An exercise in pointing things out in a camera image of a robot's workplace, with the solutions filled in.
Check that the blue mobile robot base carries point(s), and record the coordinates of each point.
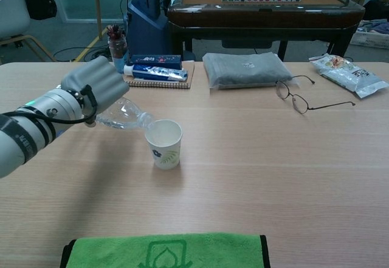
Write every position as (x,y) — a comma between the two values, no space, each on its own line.
(146,22)

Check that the white plastic basket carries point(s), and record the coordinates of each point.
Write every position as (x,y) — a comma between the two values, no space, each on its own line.
(369,38)

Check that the green microfiber cloth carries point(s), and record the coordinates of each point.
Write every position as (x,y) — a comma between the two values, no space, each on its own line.
(121,251)

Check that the dark blue toothpaste box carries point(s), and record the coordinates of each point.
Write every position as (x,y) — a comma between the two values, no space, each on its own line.
(155,59)

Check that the dark wooden mahjong table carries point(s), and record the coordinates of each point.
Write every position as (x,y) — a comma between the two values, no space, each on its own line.
(264,15)

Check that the thin-framed eyeglasses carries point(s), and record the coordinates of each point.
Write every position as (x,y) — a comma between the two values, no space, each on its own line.
(301,104)

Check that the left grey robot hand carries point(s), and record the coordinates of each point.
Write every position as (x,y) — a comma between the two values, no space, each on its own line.
(97,79)

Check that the transparent plastic bottle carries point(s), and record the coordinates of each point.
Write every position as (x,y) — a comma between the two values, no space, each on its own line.
(127,113)

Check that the pen holder with pens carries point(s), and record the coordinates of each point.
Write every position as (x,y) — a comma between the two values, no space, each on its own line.
(117,46)

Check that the wooden legged chair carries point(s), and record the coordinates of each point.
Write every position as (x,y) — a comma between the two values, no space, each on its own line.
(12,15)

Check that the brown spiral notebook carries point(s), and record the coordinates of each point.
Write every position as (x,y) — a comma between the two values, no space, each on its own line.
(158,84)

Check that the white snack bag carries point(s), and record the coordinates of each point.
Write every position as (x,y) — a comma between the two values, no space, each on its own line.
(349,75)

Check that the grey cloth in plastic bag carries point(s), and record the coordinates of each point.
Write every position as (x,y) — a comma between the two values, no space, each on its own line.
(246,70)

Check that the blue white toothpaste tube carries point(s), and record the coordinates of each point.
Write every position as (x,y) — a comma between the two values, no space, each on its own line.
(155,73)

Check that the white paper cup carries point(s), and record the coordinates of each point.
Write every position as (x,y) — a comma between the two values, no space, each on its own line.
(165,154)

